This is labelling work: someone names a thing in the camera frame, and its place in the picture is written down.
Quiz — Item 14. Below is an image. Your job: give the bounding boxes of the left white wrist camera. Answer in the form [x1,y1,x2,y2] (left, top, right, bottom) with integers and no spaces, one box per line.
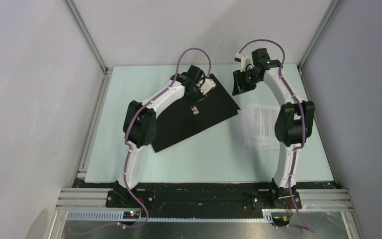
[199,78,216,95]

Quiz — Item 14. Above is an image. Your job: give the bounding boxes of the printed paper sheets stack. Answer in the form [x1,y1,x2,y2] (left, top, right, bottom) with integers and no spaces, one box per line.
[237,103,280,152]

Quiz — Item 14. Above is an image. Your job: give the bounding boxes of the left small controller board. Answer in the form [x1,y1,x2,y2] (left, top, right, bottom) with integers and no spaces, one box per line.
[122,211,141,220]

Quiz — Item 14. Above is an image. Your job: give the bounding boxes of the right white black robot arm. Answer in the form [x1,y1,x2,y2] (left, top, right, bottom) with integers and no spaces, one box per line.
[232,48,315,209]

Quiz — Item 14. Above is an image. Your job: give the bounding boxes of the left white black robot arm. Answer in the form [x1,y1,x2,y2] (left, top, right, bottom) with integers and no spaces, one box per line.
[112,65,216,207]

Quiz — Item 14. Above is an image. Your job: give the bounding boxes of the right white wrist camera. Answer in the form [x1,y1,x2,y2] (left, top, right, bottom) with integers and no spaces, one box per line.
[234,53,251,72]

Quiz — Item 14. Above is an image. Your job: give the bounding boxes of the aluminium frame rails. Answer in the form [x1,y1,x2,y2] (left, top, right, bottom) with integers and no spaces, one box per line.
[45,188,365,239]

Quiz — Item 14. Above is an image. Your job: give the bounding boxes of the left aluminium corner post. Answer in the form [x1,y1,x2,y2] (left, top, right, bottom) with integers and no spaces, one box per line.
[63,0,108,74]

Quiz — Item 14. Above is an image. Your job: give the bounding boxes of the right small controller board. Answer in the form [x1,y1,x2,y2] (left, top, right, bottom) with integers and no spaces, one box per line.
[272,216,291,228]

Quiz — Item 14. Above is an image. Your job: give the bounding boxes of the small controller board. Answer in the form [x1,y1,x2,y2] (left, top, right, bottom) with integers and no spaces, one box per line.
[122,211,141,220]
[272,216,291,228]

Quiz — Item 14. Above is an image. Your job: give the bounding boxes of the aluminium corner post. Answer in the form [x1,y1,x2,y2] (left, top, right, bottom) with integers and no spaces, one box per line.
[297,0,343,72]
[63,0,108,74]

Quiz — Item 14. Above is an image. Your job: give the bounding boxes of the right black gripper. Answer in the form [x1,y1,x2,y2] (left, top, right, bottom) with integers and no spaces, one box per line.
[232,68,261,96]

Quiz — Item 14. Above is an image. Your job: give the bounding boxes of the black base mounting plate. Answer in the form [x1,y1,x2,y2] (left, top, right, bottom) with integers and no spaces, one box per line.
[72,180,338,219]

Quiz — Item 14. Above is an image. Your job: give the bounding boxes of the white slotted cable duct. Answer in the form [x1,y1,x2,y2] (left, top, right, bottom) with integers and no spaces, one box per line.
[66,210,272,223]

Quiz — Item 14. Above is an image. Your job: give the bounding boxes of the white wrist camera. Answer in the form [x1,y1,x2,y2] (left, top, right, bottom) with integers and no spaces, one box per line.
[199,78,216,95]
[234,53,251,72]

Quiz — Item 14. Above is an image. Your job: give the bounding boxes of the red black folder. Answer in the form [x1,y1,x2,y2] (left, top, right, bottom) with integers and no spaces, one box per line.
[152,73,240,153]

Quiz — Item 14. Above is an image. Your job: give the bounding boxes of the right aluminium corner post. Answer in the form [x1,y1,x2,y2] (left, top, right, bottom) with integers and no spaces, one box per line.
[297,0,343,72]

